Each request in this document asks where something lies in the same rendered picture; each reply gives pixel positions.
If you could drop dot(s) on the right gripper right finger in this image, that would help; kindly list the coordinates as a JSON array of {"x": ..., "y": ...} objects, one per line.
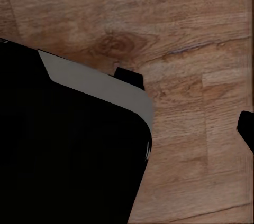
[{"x": 246, "y": 127}]

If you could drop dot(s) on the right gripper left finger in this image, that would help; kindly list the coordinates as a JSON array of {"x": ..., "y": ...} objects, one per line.
[{"x": 12, "y": 129}]

